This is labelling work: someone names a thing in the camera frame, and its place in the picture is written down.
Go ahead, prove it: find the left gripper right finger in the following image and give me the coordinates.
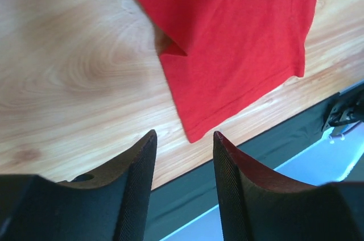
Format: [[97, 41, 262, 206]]
[[213, 132, 363, 240]]

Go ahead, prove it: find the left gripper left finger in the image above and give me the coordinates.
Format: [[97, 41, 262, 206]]
[[1, 130, 157, 240]]

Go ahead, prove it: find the bright red t shirt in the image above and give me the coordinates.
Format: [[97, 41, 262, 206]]
[[138, 0, 317, 143]]

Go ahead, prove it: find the slotted grey cable duct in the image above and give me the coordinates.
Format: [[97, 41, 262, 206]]
[[162, 130, 364, 241]]

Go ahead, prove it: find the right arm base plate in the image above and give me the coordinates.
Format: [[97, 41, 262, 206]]
[[321, 87, 363, 131]]

